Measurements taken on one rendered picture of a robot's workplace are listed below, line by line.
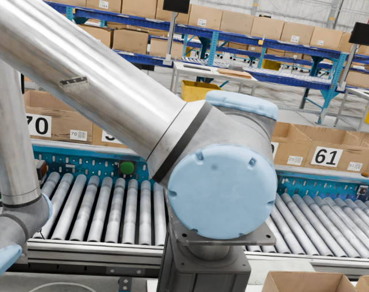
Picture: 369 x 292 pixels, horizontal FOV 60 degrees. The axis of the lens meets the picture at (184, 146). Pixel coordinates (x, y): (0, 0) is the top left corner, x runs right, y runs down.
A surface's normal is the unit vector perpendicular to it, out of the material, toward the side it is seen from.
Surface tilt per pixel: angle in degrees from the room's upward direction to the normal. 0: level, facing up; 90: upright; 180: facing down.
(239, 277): 90
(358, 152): 90
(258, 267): 0
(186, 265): 0
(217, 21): 90
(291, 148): 90
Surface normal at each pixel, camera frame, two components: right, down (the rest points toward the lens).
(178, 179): -0.12, 0.39
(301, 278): 0.14, 0.39
